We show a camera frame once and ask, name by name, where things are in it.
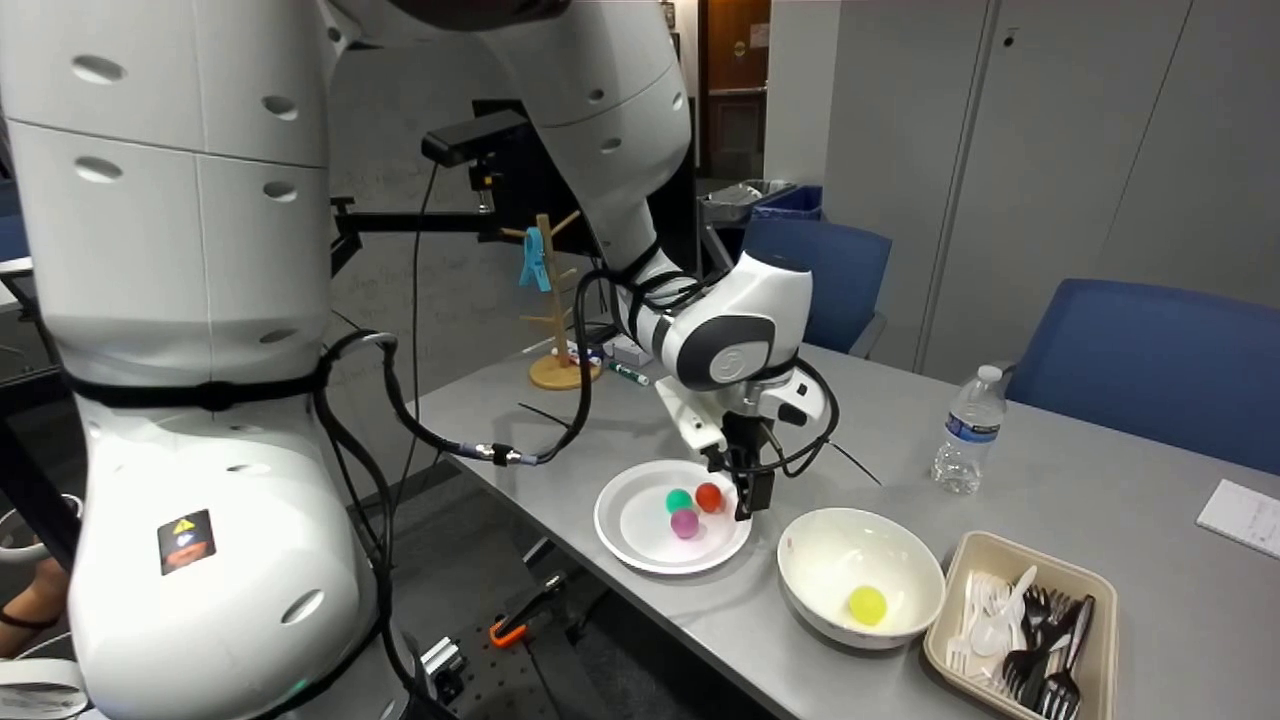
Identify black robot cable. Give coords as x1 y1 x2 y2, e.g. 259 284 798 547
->
297 265 631 473

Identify black tripod orange clamp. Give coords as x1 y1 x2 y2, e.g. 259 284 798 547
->
485 575 565 651

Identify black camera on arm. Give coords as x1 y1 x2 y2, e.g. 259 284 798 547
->
420 110 554 224

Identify white plastic cutlery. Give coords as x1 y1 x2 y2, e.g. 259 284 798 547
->
947 565 1038 679

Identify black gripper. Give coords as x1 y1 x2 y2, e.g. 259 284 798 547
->
657 367 827 518

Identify wooden mug tree stand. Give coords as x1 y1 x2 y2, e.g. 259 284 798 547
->
521 213 598 393

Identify blue office chair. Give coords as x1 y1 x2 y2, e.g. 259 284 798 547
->
1009 282 1280 473

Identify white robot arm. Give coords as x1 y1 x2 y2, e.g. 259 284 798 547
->
3 0 812 720

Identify purple ball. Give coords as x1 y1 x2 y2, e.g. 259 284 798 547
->
673 511 702 540

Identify white paper sheet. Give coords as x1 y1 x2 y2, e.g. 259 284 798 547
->
1195 479 1280 559

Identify grey storage cabinet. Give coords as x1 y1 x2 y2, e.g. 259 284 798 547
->
827 0 1280 382

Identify black plastic forks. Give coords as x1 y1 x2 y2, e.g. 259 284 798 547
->
999 593 1098 720

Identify clear plastic water bottle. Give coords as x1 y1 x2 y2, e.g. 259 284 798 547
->
933 365 1009 495

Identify beige cutlery tray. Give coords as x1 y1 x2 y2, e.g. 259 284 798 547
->
924 533 1121 720

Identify green ball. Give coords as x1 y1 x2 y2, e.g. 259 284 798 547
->
666 489 691 518

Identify white ceramic bowl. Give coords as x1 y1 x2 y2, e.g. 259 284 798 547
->
778 507 947 651

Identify yellow ball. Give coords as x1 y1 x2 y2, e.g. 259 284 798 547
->
843 583 888 630

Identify white foam plate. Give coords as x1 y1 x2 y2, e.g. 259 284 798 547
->
591 461 752 575

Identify orange ball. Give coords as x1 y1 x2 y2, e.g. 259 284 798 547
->
695 479 724 511

